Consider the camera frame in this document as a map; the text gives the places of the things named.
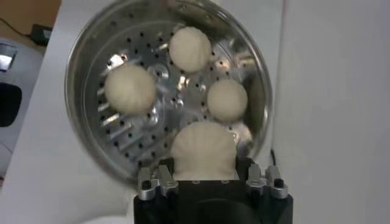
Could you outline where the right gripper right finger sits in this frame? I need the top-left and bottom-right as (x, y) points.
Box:
(236, 156), (289, 200)

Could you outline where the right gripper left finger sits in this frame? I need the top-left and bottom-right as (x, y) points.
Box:
(136, 157), (180, 201)

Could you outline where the white steamed baozi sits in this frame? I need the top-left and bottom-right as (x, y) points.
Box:
(104, 63), (158, 116)
(207, 79), (249, 123)
(170, 121), (238, 180)
(169, 26), (213, 73)

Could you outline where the perforated steel steamer basket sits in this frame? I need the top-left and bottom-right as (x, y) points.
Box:
(63, 0), (274, 186)

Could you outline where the white round plate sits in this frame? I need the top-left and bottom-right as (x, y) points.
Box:
(45, 194), (137, 224)

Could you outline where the black power adapter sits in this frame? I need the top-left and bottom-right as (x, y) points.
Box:
(30, 23), (53, 47)

